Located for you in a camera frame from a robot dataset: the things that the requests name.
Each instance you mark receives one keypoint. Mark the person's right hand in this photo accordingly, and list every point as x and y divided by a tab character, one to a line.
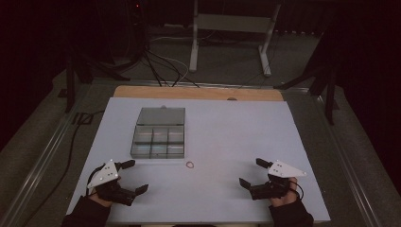
288	198

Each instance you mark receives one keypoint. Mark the metal floor rail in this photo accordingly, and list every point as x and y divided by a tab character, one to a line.
346	157
41	157

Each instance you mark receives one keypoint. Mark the dark equipment with red light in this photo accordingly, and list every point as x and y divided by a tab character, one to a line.
137	28

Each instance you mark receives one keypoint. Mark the person's left hand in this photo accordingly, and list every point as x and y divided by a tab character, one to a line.
101	199

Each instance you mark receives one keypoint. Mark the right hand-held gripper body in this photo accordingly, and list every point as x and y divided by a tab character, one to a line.
273	189

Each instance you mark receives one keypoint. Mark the white table cover sheet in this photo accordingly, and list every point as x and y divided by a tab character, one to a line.
220	142

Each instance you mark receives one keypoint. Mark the black metal stand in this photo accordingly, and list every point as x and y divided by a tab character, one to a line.
70	78
329	91

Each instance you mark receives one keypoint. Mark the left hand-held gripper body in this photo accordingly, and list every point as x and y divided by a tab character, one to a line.
105	176

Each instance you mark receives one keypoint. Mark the white metal stand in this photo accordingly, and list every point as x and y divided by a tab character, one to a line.
233	23

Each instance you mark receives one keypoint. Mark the clear plastic compartment box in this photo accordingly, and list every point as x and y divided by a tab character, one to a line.
159	135

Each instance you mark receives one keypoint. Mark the red rubber band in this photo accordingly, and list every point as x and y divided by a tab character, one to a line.
187	164

